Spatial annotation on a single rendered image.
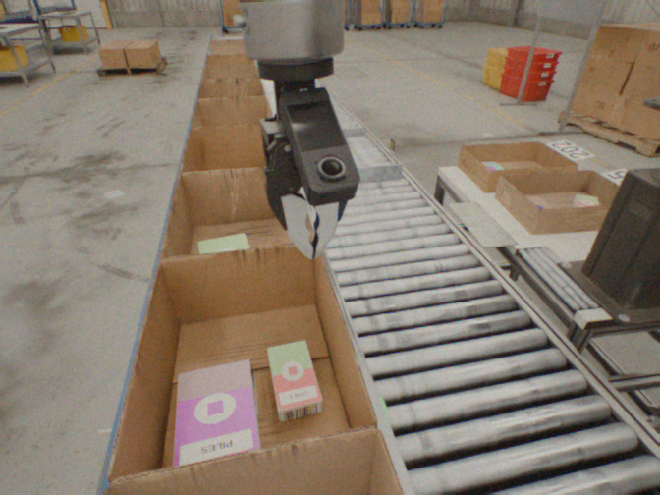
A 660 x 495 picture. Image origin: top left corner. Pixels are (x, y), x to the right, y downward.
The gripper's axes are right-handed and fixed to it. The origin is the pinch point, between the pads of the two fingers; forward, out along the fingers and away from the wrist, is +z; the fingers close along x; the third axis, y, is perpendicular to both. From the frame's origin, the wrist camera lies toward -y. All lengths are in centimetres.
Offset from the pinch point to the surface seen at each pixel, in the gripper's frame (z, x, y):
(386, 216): 45, -46, 81
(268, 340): 31.1, 6.2, 19.2
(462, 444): 48, -25, -2
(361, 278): 46, -24, 50
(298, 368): 28.5, 2.5, 8.4
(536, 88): 96, -431, 447
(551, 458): 48, -40, -9
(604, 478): 48, -45, -15
